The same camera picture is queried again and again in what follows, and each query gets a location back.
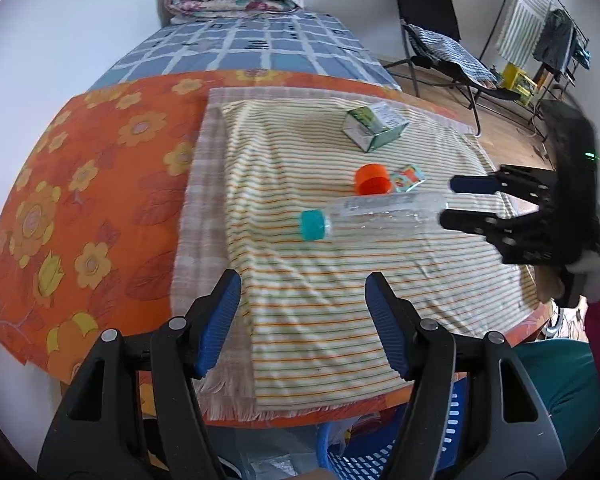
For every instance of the teal garment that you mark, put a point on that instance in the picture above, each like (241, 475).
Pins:
(583, 57)

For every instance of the clear bottle with teal cap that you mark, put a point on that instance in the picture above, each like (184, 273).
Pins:
(380, 210)

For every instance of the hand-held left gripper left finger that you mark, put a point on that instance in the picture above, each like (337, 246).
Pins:
(220, 320)

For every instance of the dark grey jacket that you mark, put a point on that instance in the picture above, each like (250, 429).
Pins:
(555, 42)

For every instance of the green striped towel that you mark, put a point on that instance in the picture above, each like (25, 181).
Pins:
(527, 15)

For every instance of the striped chair cushion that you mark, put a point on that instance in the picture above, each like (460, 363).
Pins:
(450, 52)

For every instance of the orange bottle cap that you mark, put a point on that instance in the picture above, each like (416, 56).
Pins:
(372, 180)

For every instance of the green drink carton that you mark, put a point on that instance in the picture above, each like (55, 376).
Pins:
(375, 125)

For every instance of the person's leg in teal trousers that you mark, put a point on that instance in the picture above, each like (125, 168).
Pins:
(565, 385)

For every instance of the blue plastic basket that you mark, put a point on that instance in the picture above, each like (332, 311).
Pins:
(360, 460)

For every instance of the orange floral tablecloth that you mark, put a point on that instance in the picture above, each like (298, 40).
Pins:
(80, 185)

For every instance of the yellow striped cloth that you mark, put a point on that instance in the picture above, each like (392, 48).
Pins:
(305, 310)

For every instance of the black folding chair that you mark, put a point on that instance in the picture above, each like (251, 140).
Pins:
(425, 5)

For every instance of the yellow plastic crate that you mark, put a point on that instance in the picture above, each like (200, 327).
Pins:
(517, 82)

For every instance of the black clothes rack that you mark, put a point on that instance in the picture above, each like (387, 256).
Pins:
(505, 5)

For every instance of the bed with blue plaid sheet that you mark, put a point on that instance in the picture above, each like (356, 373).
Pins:
(255, 45)

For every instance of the small colourful carton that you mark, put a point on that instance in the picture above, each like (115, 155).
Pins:
(407, 177)

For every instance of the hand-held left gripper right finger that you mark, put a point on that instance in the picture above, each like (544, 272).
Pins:
(392, 325)

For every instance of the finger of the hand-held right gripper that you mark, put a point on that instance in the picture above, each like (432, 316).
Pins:
(472, 222)
(475, 184)

